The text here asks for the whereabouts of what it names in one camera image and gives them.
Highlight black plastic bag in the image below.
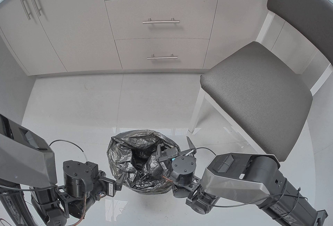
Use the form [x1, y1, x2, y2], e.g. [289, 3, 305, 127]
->
[107, 129, 181, 194]

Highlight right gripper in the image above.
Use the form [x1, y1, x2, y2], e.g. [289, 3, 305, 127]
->
[155, 136, 196, 168]

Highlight grey padded chair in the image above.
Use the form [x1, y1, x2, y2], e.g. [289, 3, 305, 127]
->
[191, 0, 333, 162]

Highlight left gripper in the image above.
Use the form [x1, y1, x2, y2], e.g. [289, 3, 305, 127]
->
[98, 171, 124, 198]

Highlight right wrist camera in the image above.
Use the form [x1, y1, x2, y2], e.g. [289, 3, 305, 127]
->
[166, 148, 180, 162]

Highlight black cable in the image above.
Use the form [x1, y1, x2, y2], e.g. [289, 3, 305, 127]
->
[49, 139, 87, 162]
[195, 147, 217, 158]

